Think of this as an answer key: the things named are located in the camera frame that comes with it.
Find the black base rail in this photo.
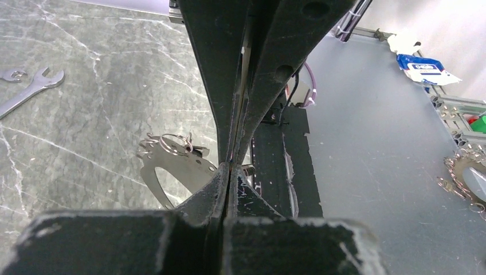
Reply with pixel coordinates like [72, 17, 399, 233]
[250, 96, 323, 218]

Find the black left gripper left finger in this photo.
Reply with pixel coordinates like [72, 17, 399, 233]
[2, 163, 231, 274]

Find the large silver wrench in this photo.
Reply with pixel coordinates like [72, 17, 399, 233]
[1, 67, 65, 119]

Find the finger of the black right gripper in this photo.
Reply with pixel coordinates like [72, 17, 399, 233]
[178, 0, 250, 163]
[232, 1, 354, 164]

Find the blue white packet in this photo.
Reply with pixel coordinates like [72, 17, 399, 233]
[397, 54, 462, 86]

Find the small silver wrench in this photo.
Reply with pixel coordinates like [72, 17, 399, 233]
[1, 68, 27, 83]

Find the aluminium frame rail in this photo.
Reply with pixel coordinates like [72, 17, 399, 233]
[351, 26, 486, 149]

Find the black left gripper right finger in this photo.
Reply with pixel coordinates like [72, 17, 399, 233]
[222, 166, 388, 274]

